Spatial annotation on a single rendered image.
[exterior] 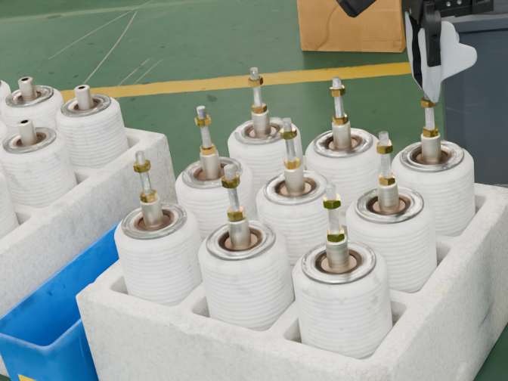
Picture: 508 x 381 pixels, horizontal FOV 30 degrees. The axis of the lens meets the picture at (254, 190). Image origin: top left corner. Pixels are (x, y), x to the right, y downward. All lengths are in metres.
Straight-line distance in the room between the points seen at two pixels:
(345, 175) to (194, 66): 1.09
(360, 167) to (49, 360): 0.44
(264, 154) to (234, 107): 0.75
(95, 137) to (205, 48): 0.94
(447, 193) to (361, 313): 0.23
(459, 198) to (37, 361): 0.54
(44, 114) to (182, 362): 0.55
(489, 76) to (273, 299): 0.59
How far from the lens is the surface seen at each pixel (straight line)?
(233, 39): 2.33
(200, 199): 1.12
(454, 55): 1.06
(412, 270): 1.04
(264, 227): 1.03
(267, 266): 0.98
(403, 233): 1.01
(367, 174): 1.16
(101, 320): 1.11
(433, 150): 1.12
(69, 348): 1.18
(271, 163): 1.21
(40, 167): 1.32
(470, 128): 1.49
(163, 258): 1.05
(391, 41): 2.12
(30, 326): 1.27
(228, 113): 1.93
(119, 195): 1.39
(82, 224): 1.34
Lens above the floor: 0.78
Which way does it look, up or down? 29 degrees down
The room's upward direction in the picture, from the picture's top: 9 degrees counter-clockwise
